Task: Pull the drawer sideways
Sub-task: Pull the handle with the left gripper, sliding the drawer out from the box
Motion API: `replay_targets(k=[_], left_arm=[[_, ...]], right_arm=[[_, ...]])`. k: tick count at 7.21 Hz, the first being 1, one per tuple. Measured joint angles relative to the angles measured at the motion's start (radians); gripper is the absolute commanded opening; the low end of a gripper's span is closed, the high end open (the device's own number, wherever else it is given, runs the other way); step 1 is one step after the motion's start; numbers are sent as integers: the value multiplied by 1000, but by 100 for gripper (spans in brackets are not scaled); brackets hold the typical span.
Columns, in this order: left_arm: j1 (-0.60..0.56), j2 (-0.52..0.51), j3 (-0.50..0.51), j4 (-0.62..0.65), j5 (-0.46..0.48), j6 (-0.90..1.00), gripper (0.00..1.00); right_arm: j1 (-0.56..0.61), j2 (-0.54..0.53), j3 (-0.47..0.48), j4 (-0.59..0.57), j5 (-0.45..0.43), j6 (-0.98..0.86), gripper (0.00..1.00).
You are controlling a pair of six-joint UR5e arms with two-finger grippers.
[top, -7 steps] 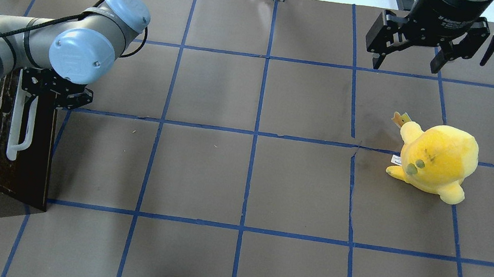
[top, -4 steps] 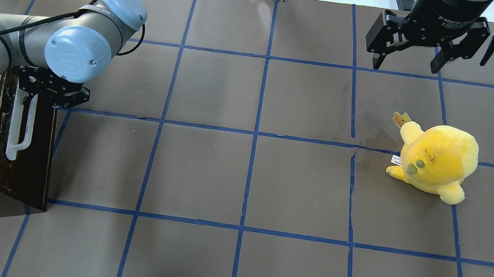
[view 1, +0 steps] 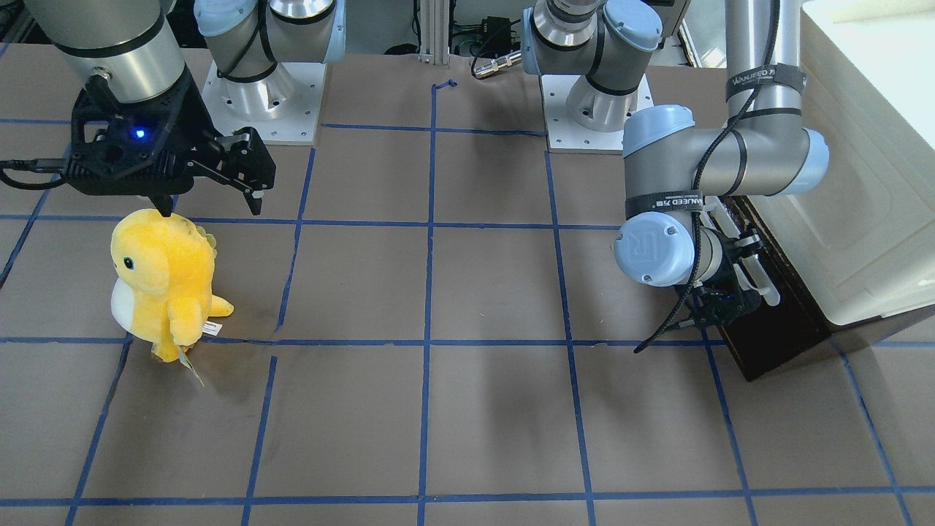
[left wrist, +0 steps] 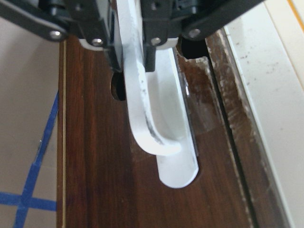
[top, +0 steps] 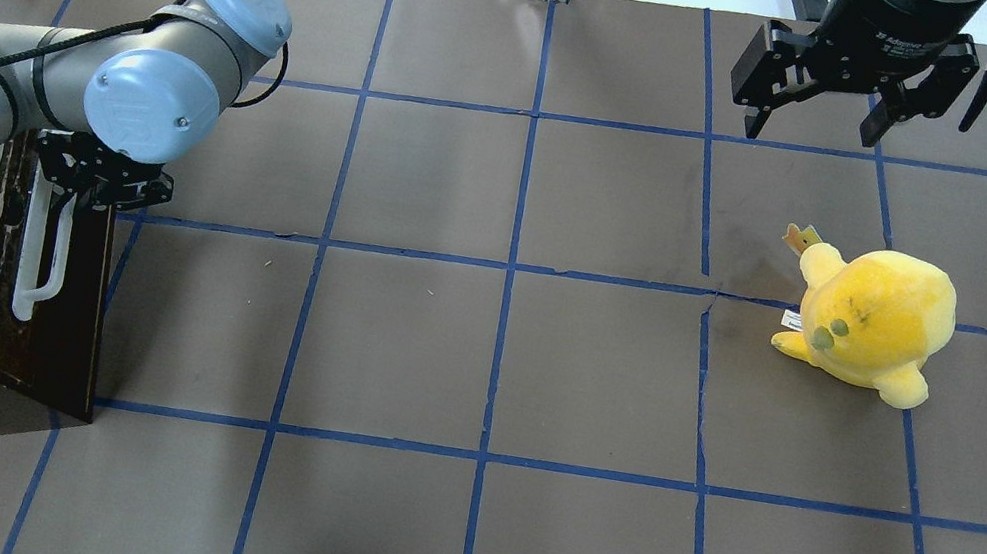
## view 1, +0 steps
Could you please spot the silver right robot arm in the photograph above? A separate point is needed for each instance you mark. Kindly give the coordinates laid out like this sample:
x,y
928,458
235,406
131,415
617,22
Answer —
x,y
132,45

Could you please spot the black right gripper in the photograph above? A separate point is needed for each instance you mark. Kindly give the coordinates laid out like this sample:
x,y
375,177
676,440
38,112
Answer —
x,y
196,121

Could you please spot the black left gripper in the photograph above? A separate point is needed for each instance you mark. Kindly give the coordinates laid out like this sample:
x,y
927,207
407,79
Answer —
x,y
724,272

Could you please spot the white drawer handle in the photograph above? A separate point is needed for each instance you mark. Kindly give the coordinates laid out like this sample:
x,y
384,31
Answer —
x,y
749,270

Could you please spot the yellow plush dinosaur toy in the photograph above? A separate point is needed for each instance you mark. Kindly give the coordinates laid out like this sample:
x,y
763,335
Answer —
x,y
164,291

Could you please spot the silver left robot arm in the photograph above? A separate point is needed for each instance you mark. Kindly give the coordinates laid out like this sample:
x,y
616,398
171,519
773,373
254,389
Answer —
x,y
673,166

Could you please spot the brown paper table cover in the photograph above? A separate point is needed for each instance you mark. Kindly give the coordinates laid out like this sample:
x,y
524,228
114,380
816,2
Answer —
x,y
430,329

